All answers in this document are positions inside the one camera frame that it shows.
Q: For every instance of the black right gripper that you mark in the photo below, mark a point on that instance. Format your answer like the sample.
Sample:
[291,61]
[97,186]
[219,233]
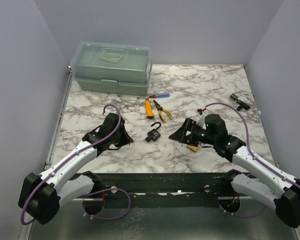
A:
[180,135]

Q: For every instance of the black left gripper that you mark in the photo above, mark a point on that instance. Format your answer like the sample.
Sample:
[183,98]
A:
[127,138]

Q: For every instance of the brass padlock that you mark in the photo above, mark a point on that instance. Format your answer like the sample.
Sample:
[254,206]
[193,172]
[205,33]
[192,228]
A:
[193,148]

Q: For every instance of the black padlock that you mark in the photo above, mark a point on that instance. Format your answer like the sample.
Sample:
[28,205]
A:
[154,134]

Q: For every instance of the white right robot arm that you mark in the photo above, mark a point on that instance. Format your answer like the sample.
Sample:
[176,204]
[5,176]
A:
[273,187]

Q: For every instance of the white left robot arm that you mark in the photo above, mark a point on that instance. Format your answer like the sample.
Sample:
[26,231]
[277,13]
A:
[43,194]

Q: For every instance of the orange utility knife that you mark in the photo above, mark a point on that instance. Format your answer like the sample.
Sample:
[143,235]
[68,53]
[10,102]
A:
[148,109]

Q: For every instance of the red blue screwdriver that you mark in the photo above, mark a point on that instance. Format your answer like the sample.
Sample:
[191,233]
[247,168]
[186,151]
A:
[155,96]

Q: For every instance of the black T-shaped connector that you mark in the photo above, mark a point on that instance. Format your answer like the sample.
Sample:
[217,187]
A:
[241,104]

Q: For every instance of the green plastic toolbox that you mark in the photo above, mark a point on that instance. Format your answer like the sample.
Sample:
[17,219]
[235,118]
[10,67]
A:
[112,68]

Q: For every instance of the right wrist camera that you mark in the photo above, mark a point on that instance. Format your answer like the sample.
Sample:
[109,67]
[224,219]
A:
[201,117]

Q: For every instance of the yellow handled pliers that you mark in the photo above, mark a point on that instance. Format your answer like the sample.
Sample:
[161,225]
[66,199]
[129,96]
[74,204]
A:
[161,110]

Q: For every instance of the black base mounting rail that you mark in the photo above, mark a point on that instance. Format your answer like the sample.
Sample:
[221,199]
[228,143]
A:
[164,190]

